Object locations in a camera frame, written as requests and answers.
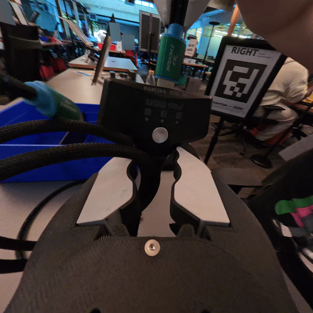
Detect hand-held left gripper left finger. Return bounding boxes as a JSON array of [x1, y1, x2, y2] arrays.
[[76, 156, 141, 237]]

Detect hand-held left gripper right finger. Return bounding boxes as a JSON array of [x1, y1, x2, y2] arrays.
[[170, 147, 231, 237]]

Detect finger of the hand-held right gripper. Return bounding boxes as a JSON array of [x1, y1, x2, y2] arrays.
[[153, 0, 172, 25], [184, 0, 236, 31]]

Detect braided HDMI cable green plugs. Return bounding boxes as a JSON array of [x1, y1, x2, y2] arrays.
[[0, 0, 189, 121]]

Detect blue plastic bin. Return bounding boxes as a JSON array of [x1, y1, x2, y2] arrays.
[[0, 100, 140, 184]]

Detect black braided adapter cable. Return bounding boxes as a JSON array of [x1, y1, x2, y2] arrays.
[[0, 119, 163, 274]]

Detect black HDMI switch box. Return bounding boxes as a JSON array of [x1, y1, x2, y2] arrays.
[[97, 78, 213, 157]]

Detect person's right forearm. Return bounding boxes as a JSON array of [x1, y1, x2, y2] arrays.
[[236, 0, 313, 71]]

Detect grey standing panel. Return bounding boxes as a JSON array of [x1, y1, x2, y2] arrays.
[[139, 10, 162, 53]]

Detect black tripod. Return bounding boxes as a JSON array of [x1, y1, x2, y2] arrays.
[[204, 117, 245, 165]]

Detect black framed marker sign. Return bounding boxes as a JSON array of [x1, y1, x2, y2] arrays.
[[205, 36, 288, 120]]

